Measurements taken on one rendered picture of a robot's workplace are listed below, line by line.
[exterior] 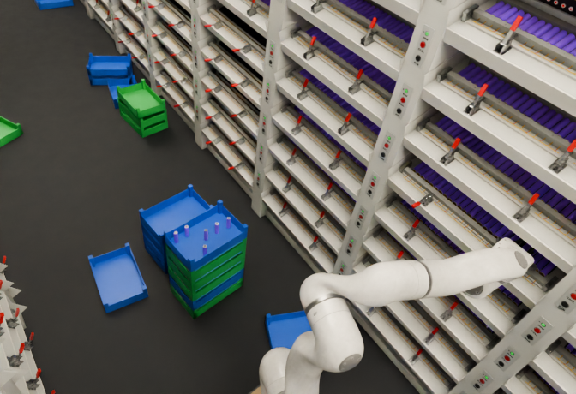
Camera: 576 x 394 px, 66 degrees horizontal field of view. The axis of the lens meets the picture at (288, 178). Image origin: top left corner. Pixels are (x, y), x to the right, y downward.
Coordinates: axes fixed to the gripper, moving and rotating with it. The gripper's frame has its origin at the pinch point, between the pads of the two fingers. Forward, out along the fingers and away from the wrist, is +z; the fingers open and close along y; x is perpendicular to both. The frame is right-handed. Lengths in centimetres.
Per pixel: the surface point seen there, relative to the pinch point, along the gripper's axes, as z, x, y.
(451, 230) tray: -5.3, 8.5, 18.8
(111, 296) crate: -75, 118, 113
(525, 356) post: -1.4, 28.1, -20.6
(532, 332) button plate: -3.9, 17.9, -17.2
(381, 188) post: -4, 14, 48
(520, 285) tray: -4.3, 7.9, -6.5
